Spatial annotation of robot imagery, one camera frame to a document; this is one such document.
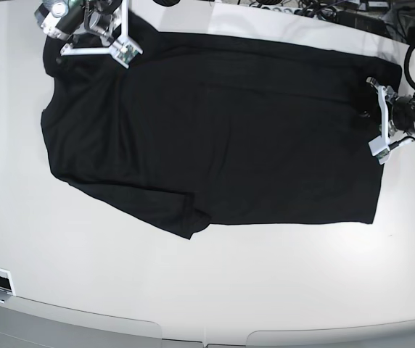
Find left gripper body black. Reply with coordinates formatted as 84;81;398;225
392;95;415;136

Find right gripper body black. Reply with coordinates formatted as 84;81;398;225
83;0;120;38

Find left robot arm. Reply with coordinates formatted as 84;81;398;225
366;77;415;153

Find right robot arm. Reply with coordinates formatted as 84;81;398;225
35;0;126;57

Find black t-shirt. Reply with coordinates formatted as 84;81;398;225
41;14;402;239

